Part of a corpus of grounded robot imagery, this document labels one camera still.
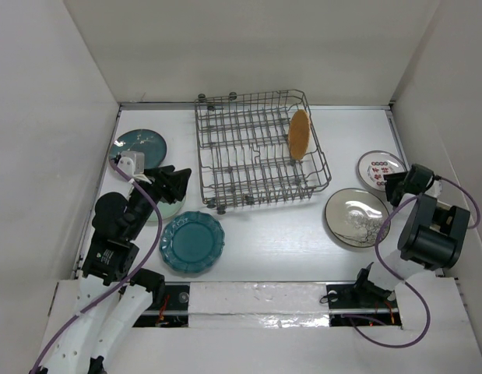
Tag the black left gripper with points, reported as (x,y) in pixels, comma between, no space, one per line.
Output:
(171,185)

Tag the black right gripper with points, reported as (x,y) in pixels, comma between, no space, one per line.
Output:
(392,179)

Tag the white plate red characters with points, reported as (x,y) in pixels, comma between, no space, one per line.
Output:
(373,166)

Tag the woven-pattern orange plate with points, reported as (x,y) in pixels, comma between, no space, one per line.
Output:
(299,134)

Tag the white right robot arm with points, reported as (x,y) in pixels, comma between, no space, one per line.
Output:
(431,239)

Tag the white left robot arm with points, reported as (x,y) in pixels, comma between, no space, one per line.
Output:
(113,291)

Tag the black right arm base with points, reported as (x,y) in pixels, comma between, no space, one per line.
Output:
(347,308)

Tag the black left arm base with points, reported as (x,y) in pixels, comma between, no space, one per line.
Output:
(172,312)

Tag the light green plate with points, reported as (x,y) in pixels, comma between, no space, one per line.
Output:
(167,210)

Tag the dark teal glazed plate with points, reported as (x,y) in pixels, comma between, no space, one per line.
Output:
(151,143)

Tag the cream plate tree drawing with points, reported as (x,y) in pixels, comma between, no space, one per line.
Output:
(355,216)

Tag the teal scalloped plate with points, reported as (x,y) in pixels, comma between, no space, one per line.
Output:
(192,242)

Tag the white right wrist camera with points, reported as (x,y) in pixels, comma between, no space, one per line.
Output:
(436,189)

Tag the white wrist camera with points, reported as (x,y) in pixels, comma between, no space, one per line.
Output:
(131,162)
(436,189)

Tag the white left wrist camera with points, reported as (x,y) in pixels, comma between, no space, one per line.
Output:
(131,162)

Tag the grey wire dish rack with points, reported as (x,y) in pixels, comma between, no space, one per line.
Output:
(244,151)

